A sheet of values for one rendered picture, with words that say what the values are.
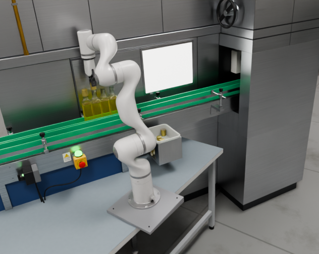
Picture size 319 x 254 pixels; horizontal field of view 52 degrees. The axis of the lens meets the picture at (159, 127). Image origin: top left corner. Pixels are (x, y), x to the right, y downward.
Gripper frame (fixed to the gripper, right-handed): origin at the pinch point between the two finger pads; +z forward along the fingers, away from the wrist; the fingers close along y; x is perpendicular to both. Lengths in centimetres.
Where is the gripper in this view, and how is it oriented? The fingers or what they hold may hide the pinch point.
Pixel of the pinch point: (92, 82)
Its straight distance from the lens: 210.9
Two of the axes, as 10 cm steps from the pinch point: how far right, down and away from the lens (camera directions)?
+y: 4.5, 3.6, -8.2
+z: 0.7, 9.0, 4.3
